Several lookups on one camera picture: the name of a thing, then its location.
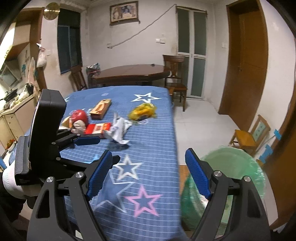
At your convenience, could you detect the orange white paper carton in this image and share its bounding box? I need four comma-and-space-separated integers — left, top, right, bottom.
61, 116, 73, 128

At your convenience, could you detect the dark wooden dining table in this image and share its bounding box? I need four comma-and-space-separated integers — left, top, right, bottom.
88, 64, 170, 88

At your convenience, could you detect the white glass double door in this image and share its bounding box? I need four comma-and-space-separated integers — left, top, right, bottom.
176, 6, 207, 98

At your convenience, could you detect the dark window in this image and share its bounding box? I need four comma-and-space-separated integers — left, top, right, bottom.
57, 9, 82, 74

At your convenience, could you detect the dark wooden chair left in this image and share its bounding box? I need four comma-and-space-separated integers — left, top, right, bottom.
70, 65, 87, 91

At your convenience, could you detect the grey knitted cloth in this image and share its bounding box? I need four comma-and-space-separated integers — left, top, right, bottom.
71, 120, 86, 135

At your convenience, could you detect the white blue wrapper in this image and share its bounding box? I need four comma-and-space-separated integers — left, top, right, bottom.
103, 113, 132, 145

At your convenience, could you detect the red tan cigarette box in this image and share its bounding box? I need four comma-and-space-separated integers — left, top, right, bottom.
90, 98, 111, 120

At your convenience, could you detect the yellow plastic wrapper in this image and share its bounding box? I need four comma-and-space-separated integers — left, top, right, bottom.
128, 103, 157, 121

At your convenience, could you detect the dark wooden chair right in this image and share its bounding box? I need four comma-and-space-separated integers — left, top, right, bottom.
163, 55, 188, 112

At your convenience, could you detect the white gloved left hand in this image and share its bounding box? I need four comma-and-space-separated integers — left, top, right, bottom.
1, 161, 42, 209

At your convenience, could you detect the round gold wall clock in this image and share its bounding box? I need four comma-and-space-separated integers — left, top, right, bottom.
44, 2, 60, 21

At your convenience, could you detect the brown door middle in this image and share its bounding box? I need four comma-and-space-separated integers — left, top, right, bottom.
219, 1, 268, 131

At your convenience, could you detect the green lined trash bin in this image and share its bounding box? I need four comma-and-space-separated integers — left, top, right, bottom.
181, 147, 266, 231

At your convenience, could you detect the dark wooden chair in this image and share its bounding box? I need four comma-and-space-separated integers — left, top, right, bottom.
70, 65, 87, 91
163, 55, 188, 112

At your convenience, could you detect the white wall cable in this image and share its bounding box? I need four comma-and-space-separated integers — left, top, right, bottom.
107, 3, 177, 49

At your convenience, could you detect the small yellow wooden chair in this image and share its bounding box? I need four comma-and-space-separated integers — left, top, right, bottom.
229, 114, 271, 157

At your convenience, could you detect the red cigarette pack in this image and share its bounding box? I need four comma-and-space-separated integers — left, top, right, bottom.
84, 123, 111, 138

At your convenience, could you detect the framed wall picture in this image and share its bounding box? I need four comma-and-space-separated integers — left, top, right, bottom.
109, 1, 139, 26

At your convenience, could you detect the blue star tablecloth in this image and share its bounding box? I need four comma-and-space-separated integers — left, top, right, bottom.
59, 86, 186, 240

